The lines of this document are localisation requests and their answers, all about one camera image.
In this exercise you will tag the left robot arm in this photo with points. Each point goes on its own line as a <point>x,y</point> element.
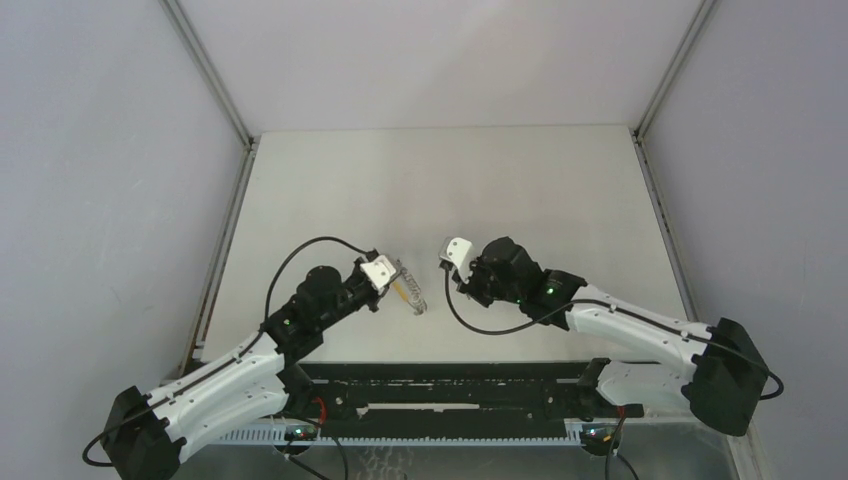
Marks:
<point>150,435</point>

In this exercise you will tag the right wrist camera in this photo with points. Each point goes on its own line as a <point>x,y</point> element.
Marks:
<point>458,252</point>

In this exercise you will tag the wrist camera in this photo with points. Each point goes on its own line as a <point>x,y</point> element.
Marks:
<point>380,272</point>
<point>458,252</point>

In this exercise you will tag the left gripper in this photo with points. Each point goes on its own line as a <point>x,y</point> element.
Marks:
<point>375,297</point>

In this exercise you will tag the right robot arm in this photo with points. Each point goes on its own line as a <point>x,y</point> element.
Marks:
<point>714,371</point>

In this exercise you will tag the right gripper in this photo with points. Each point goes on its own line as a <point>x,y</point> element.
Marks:
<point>468,287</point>

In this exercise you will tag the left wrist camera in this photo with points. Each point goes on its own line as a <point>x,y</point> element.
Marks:
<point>380,272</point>

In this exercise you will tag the keyring bunch with coloured tags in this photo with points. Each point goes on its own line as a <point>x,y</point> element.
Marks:
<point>409,290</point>

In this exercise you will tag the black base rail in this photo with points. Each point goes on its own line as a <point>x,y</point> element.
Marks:
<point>452,401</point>

